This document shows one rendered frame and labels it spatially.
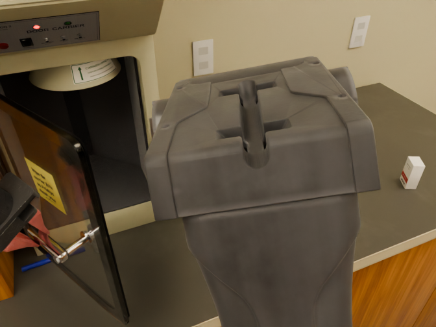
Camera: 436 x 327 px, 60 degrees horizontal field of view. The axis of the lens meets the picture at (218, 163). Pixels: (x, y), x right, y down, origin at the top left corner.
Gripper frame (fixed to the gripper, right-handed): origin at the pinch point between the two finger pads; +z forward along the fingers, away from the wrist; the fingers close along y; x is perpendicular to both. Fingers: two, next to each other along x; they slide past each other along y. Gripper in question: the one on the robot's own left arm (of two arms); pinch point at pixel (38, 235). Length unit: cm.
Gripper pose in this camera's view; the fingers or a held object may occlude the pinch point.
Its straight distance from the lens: 63.5
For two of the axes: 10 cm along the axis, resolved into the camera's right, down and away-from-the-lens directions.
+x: 7.9, 3.9, -4.8
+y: -5.6, 7.7, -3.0
